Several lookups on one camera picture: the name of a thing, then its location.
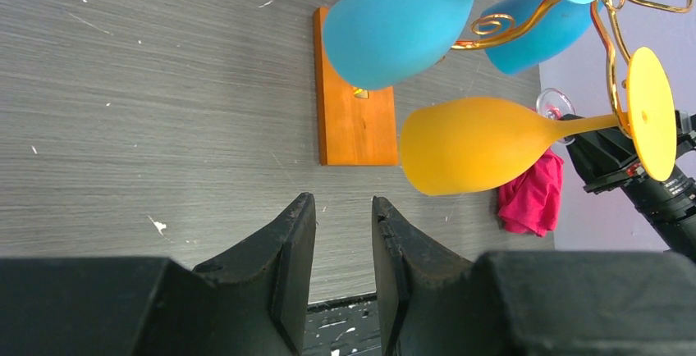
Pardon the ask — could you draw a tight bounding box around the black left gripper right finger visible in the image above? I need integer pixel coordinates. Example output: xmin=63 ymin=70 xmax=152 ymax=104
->
xmin=372 ymin=197 xmax=695 ymax=355

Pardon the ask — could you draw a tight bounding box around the blue wine glass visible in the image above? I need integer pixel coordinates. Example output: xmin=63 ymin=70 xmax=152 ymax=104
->
xmin=322 ymin=0 xmax=613 ymax=92
xmin=471 ymin=0 xmax=629 ymax=75

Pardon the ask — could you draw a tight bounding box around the crumpled pink cloth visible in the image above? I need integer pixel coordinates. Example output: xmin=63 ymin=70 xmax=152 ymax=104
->
xmin=497 ymin=149 xmax=564 ymax=237

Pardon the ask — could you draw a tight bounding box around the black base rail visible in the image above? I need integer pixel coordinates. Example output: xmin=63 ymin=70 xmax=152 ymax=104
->
xmin=302 ymin=293 xmax=382 ymax=356

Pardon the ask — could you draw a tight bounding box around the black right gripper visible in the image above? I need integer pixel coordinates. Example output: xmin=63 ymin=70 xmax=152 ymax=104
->
xmin=565 ymin=110 xmax=695 ymax=261

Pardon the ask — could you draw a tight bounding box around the yellow wine glass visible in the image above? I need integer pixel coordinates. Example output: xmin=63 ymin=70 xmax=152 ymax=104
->
xmin=399 ymin=47 xmax=676 ymax=196

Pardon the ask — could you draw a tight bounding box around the clear wine glass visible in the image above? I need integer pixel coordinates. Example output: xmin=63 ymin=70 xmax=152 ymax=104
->
xmin=536 ymin=88 xmax=575 ymax=121

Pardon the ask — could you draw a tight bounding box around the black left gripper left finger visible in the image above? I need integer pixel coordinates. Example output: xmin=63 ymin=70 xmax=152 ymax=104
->
xmin=1 ymin=193 xmax=316 ymax=355

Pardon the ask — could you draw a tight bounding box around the gold wire wine glass rack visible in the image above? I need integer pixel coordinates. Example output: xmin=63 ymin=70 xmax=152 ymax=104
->
xmin=312 ymin=0 xmax=696 ymax=167

